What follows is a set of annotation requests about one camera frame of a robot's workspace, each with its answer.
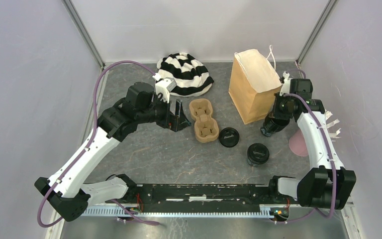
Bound black coffee cup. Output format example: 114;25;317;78
260;117;290;137
247;156;269;167

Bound pink straw holder cup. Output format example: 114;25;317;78
288;129;308;157

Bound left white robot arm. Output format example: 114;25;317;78
34;82;191;222

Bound purple cable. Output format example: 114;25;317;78
36;60;157;228
273;67;338;225

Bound brown paper bag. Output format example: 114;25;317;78
228;45;282;124

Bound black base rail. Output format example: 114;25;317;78
117;184;297;213

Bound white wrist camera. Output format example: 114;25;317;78
153;73;177;103
280;71;291;96

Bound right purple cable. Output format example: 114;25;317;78
273;67;338;225

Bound left aluminium frame post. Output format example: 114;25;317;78
62;0;105;69

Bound brown cardboard cup carrier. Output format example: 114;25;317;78
189;98;219;143

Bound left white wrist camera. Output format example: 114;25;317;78
153;73;177;103

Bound white wrapped straws bundle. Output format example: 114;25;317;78
325;111;341;141

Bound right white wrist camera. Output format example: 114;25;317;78
280;71;291;96

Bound right aluminium frame post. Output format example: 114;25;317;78
295;0;339;66

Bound aluminium frame post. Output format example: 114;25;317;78
62;0;105;69
295;0;339;66

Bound black white striped cloth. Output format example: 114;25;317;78
157;52;214;97

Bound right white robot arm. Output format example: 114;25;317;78
267;77;356;210

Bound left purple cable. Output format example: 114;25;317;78
36;60;157;228

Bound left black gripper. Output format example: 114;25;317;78
137;93;191;132

